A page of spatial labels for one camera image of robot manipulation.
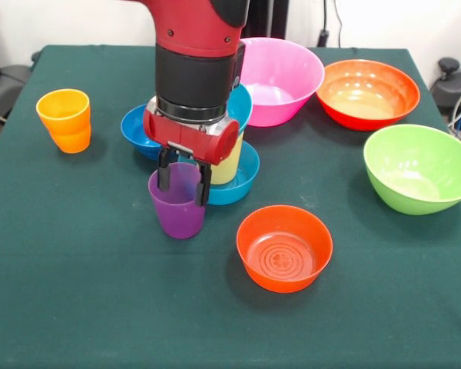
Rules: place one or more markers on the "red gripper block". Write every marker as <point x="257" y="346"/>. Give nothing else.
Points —
<point x="192" y="134"/>

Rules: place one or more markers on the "purple plastic cup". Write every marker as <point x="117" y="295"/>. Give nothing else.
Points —
<point x="180" y="223"/>

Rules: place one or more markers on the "yellow plastic cup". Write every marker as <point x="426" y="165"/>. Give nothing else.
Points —
<point x="226" y="169"/>

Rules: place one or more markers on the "medium blue bowl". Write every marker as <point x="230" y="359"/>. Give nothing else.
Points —
<point x="246" y="169"/>

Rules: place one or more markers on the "small dark blue bowl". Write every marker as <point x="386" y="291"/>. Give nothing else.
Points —
<point x="134" y="132"/>

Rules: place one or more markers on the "small cyan bowl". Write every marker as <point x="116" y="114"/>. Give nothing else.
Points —
<point x="241" y="109"/>

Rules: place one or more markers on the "small orange bowl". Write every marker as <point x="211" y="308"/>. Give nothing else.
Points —
<point x="284" y="276"/>

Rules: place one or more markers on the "large pink bowl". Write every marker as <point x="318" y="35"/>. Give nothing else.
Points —
<point x="280" y="77"/>

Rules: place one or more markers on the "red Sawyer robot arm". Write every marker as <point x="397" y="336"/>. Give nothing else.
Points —
<point x="196" y="57"/>

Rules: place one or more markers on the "orange plastic cup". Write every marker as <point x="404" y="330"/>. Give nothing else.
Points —
<point x="67" y="130"/>

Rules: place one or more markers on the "dark green table cloth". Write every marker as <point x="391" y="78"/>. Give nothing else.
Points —
<point x="100" y="288"/>

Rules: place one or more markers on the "large red-orange bowl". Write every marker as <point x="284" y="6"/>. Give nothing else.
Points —
<point x="369" y="96"/>

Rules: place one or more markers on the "large lime green bowl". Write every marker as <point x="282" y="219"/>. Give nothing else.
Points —
<point x="415" y="173"/>

